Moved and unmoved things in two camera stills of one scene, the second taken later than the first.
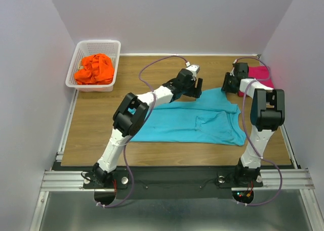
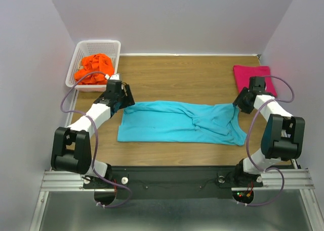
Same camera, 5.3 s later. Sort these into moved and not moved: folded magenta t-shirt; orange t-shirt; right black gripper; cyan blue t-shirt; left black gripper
Moved: left black gripper; right black gripper; cyan blue t-shirt
Not moved: folded magenta t-shirt; orange t-shirt
